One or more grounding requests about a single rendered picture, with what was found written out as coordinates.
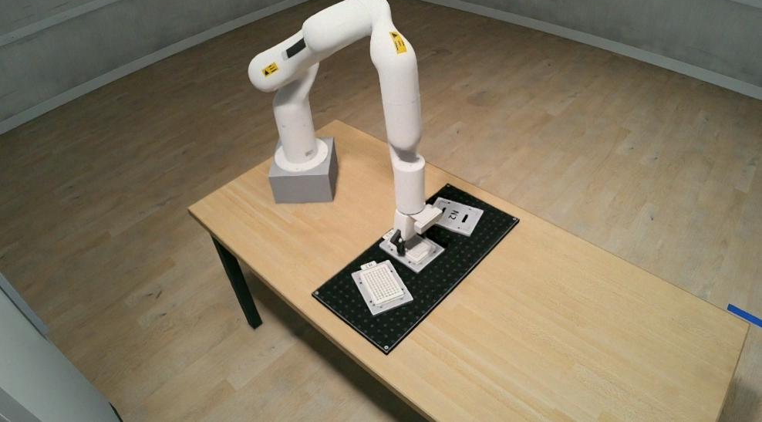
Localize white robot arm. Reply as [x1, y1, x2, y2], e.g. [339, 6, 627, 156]
[248, 0, 442, 234]

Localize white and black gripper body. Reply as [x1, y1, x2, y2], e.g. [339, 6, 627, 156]
[393, 209, 417, 241]

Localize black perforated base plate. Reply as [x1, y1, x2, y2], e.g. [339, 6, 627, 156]
[311, 183, 520, 356]

